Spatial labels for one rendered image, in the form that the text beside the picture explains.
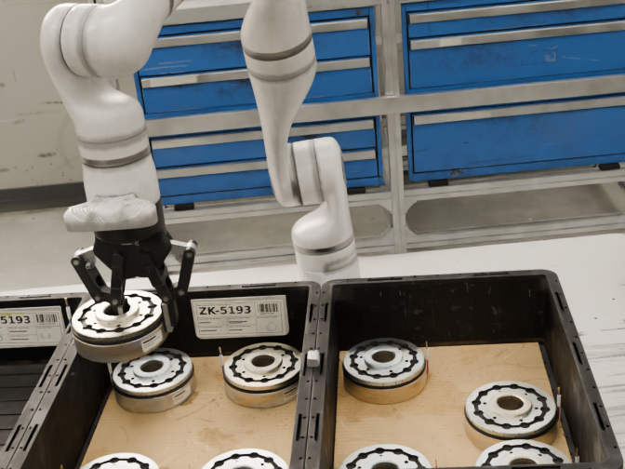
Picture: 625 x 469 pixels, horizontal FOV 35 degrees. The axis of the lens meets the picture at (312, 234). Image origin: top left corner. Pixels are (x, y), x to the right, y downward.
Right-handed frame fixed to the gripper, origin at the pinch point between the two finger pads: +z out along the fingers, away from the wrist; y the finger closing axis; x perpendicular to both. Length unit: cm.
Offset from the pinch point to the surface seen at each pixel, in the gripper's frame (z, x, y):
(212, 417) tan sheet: 17.2, -4.3, -4.5
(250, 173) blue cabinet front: 62, -190, 12
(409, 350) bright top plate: 14.5, -12.3, -29.1
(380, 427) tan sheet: 17.3, -0.6, -24.9
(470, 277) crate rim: 7.5, -17.6, -37.5
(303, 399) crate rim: 7.2, 7.2, -17.0
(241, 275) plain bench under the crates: 31, -66, -1
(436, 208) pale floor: 103, -242, -49
